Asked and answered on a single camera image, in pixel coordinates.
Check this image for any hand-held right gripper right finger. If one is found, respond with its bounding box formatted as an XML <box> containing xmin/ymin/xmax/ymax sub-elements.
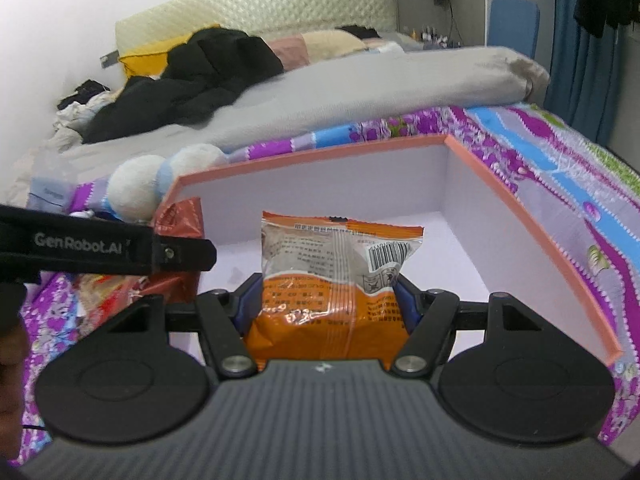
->
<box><xmin>391</xmin><ymin>276</ymin><xmax>546</xmax><ymax>378</ymax></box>

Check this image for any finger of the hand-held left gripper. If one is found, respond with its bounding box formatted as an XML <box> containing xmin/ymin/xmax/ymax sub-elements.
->
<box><xmin>151</xmin><ymin>234</ymin><xmax>218</xmax><ymax>275</ymax></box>

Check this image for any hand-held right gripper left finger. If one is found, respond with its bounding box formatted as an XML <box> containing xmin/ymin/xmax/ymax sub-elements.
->
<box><xmin>106</xmin><ymin>276</ymin><xmax>263</xmax><ymax>380</ymax></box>

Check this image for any red brown snack packet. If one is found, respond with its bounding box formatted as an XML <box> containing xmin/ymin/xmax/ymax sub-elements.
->
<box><xmin>150</xmin><ymin>197</ymin><xmax>203</xmax><ymax>306</ymax></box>

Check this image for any pink cardboard box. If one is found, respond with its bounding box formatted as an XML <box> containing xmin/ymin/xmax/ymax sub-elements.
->
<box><xmin>160</xmin><ymin>135</ymin><xmax>623</xmax><ymax>367</ymax></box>

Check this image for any person's left hand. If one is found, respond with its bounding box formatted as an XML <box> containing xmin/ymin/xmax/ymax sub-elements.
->
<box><xmin>0</xmin><ymin>320</ymin><xmax>28</xmax><ymax>466</ymax></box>

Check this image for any red orange snack packet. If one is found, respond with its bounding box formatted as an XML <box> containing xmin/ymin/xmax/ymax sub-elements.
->
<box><xmin>75</xmin><ymin>274</ymin><xmax>151</xmax><ymax>317</ymax></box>

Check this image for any clear plastic bag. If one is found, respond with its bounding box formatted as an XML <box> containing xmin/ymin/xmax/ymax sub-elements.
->
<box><xmin>27</xmin><ymin>160</ymin><xmax>78</xmax><ymax>213</ymax></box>

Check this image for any white and blue plush toy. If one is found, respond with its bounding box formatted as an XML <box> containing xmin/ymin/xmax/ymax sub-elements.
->
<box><xmin>106</xmin><ymin>143</ymin><xmax>228</xmax><ymax>222</ymax></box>

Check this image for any pile of crumpled clothes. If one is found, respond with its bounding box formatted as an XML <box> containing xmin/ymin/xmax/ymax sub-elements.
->
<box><xmin>54</xmin><ymin>79</ymin><xmax>123</xmax><ymax>133</ymax></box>

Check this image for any black jacket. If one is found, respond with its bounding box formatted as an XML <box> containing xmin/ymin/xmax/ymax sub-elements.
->
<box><xmin>82</xmin><ymin>27</ymin><xmax>285</xmax><ymax>145</ymax></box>

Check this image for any yellow pillow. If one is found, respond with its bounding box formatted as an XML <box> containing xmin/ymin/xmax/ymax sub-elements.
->
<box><xmin>118</xmin><ymin>25</ymin><xmax>221</xmax><ymax>81</ymax></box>

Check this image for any floral printed bedsheet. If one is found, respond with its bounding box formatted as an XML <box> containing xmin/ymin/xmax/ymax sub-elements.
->
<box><xmin>20</xmin><ymin>102</ymin><xmax>640</xmax><ymax>466</ymax></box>

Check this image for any grey blanket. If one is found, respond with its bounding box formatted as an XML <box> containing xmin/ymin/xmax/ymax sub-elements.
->
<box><xmin>10</xmin><ymin>45</ymin><xmax>551</xmax><ymax>191</ymax></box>

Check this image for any pink pillow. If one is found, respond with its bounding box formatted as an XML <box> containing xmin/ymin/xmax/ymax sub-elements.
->
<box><xmin>267</xmin><ymin>35</ymin><xmax>308</xmax><ymax>71</ymax></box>

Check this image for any beige pillow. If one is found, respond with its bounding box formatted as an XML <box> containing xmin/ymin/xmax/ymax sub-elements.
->
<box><xmin>300</xmin><ymin>30</ymin><xmax>368</xmax><ymax>63</ymax></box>

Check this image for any cream padded headboard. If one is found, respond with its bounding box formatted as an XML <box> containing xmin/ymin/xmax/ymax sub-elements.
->
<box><xmin>115</xmin><ymin>0</ymin><xmax>396</xmax><ymax>68</ymax></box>

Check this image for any row of small bottles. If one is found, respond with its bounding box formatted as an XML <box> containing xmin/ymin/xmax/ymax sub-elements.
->
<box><xmin>410</xmin><ymin>25</ymin><xmax>463</xmax><ymax>50</ymax></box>

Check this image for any small black garment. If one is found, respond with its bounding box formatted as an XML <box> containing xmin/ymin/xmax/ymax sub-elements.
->
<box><xmin>336</xmin><ymin>24</ymin><xmax>382</xmax><ymax>42</ymax></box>

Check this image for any blue curtain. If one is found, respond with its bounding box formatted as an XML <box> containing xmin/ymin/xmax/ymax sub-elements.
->
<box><xmin>547</xmin><ymin>0</ymin><xmax>640</xmax><ymax>161</ymax></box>

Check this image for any blue chair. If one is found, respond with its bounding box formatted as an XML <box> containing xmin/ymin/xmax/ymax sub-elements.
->
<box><xmin>487</xmin><ymin>0</ymin><xmax>541</xmax><ymax>61</ymax></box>

